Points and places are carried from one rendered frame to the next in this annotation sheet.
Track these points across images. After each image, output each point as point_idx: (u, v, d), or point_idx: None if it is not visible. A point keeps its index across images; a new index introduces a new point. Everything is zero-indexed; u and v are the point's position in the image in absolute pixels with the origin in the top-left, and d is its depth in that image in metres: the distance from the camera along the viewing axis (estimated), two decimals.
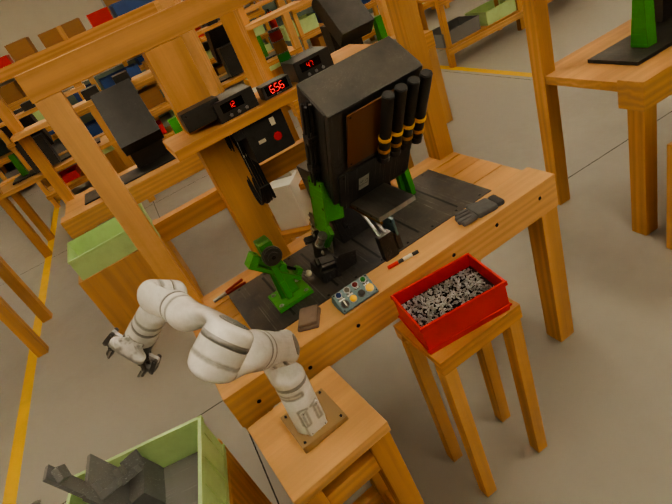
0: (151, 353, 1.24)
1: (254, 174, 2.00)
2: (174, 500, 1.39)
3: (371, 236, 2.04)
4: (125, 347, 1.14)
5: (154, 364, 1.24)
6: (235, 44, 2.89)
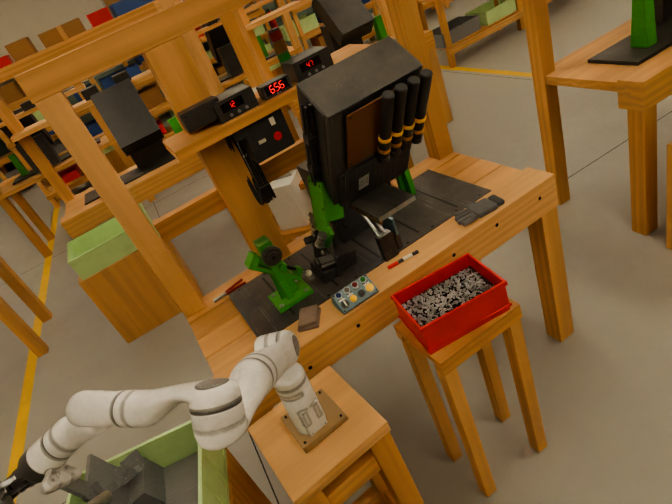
0: None
1: (254, 174, 2.00)
2: (174, 500, 1.39)
3: (371, 236, 2.04)
4: (63, 479, 1.00)
5: None
6: (235, 44, 2.89)
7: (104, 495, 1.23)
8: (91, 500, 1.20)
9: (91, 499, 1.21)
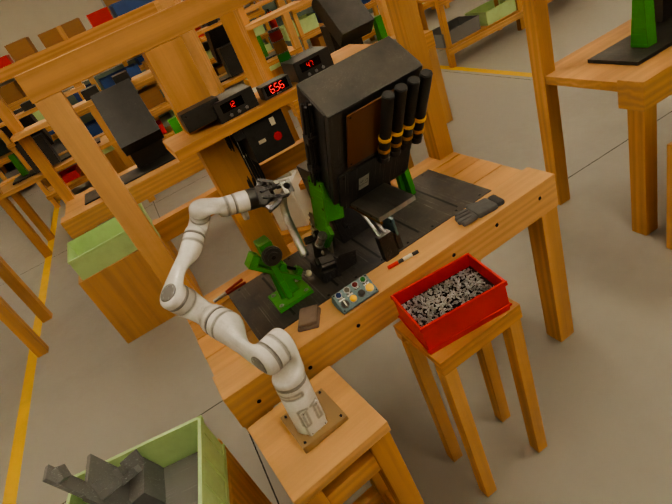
0: (265, 206, 1.74)
1: (254, 174, 2.00)
2: (174, 500, 1.39)
3: (371, 236, 2.04)
4: None
5: (272, 210, 1.76)
6: (235, 44, 2.89)
7: (299, 251, 1.82)
8: (297, 242, 1.83)
9: (300, 243, 1.82)
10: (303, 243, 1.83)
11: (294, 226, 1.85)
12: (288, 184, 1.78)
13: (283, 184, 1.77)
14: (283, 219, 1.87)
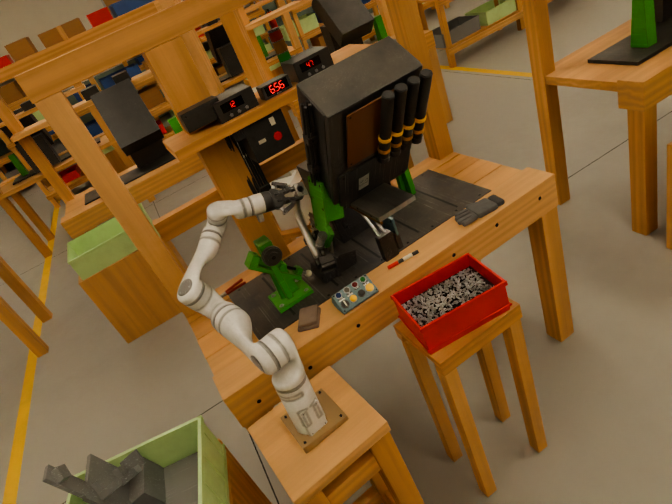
0: (280, 208, 1.80)
1: (254, 174, 2.00)
2: (174, 500, 1.39)
3: (371, 236, 2.04)
4: None
5: (286, 212, 1.82)
6: (235, 44, 2.89)
7: (312, 252, 1.88)
8: (310, 244, 1.89)
9: (313, 244, 1.89)
10: (315, 244, 1.89)
11: (306, 228, 1.91)
12: (301, 187, 1.84)
13: (297, 187, 1.83)
14: (296, 221, 1.93)
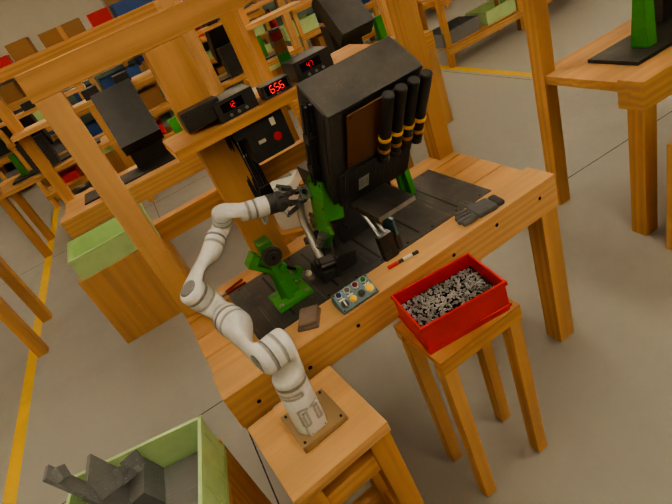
0: (284, 211, 1.81)
1: (254, 174, 2.00)
2: (174, 500, 1.39)
3: (371, 236, 2.04)
4: None
5: (290, 214, 1.83)
6: (235, 44, 2.89)
7: (316, 254, 1.89)
8: (314, 246, 1.90)
9: (316, 247, 1.90)
10: None
11: (310, 230, 1.92)
12: (306, 190, 1.85)
13: (301, 190, 1.85)
14: (300, 223, 1.94)
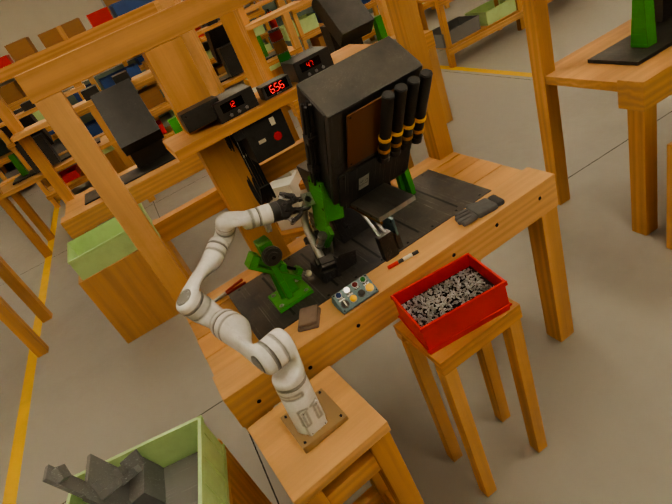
0: (288, 219, 1.80)
1: (254, 174, 2.00)
2: (174, 500, 1.39)
3: (371, 236, 2.04)
4: None
5: (293, 222, 1.82)
6: (235, 44, 2.89)
7: None
8: (318, 253, 1.89)
9: (321, 254, 1.89)
10: (323, 254, 1.89)
11: (314, 238, 1.91)
12: (309, 197, 1.84)
13: (305, 197, 1.84)
14: (304, 231, 1.93)
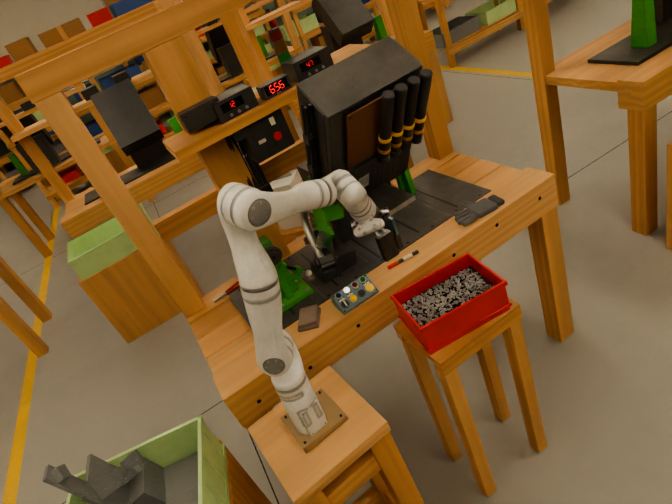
0: (381, 210, 1.46)
1: (254, 174, 2.00)
2: (174, 500, 1.39)
3: (371, 236, 2.04)
4: (366, 228, 1.38)
5: (387, 216, 1.47)
6: (235, 44, 2.89)
7: None
8: (318, 253, 1.89)
9: (321, 254, 1.89)
10: (323, 254, 1.89)
11: (314, 238, 1.91)
12: None
13: None
14: (304, 231, 1.93)
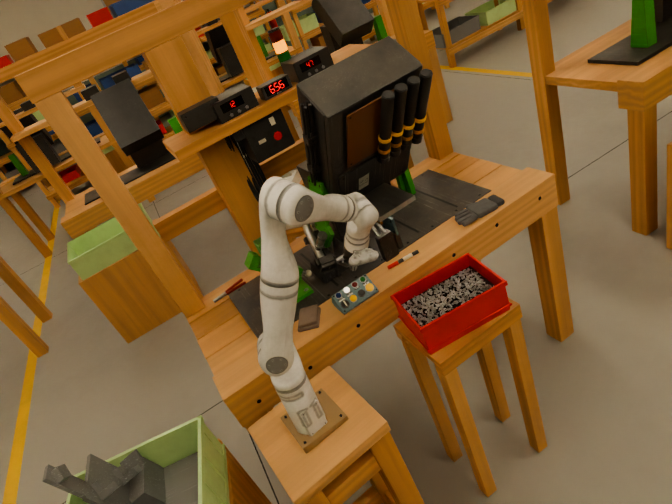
0: (367, 248, 1.54)
1: (254, 174, 2.00)
2: (174, 500, 1.39)
3: (371, 236, 2.04)
4: (362, 258, 1.43)
5: None
6: (235, 44, 2.89)
7: None
8: (318, 253, 1.89)
9: (321, 254, 1.89)
10: (323, 254, 1.89)
11: (314, 238, 1.91)
12: None
13: None
14: (304, 231, 1.93)
